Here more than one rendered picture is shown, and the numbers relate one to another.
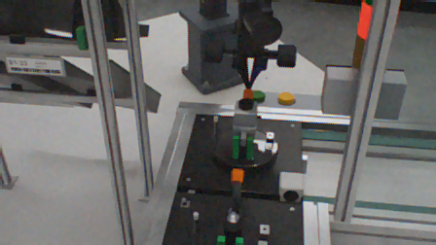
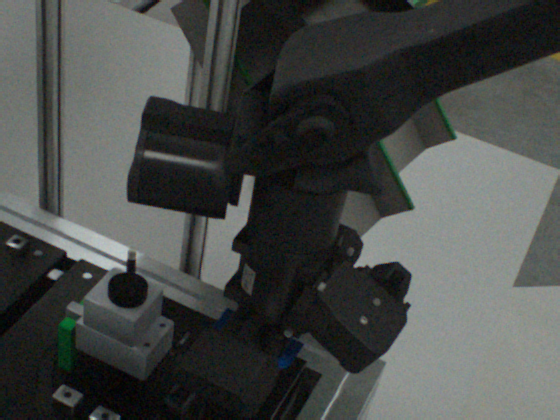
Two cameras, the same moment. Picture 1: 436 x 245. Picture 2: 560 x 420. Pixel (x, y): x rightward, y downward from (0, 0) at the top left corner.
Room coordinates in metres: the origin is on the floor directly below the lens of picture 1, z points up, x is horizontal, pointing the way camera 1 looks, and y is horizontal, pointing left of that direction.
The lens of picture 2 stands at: (1.02, -0.52, 1.58)
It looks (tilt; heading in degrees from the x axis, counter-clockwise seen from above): 42 degrees down; 103
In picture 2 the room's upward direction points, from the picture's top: 10 degrees clockwise
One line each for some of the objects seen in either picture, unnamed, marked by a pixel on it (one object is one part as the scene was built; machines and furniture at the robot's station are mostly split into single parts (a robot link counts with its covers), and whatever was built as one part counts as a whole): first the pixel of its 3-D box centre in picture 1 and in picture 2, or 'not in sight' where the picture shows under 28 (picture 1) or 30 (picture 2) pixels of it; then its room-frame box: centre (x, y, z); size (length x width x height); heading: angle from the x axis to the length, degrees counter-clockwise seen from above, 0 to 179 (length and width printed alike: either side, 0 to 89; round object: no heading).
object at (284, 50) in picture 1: (250, 41); (281, 271); (0.95, -0.07, 1.17); 0.19 x 0.06 x 0.08; 82
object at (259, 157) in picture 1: (243, 147); (122, 384); (0.84, -0.06, 0.98); 0.14 x 0.14 x 0.02
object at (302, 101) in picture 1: (284, 110); not in sight; (1.04, -0.17, 0.93); 0.21 x 0.07 x 0.06; 83
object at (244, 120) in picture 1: (245, 119); (114, 312); (0.82, -0.06, 1.06); 0.08 x 0.04 x 0.07; 173
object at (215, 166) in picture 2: (260, 3); (238, 139); (0.91, -0.08, 1.27); 0.12 x 0.08 x 0.11; 12
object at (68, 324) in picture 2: (249, 148); (68, 344); (0.79, -0.07, 1.01); 0.01 x 0.01 x 0.05; 83
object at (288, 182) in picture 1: (290, 188); not in sight; (0.73, -0.14, 0.97); 0.05 x 0.05 x 0.04; 83
